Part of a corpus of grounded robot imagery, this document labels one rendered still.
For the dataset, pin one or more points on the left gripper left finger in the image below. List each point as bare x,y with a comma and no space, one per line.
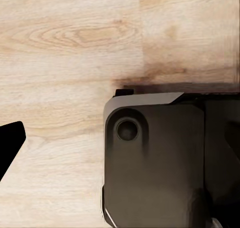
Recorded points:
12,137

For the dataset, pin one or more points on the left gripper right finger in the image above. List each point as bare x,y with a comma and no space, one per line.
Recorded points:
232,137

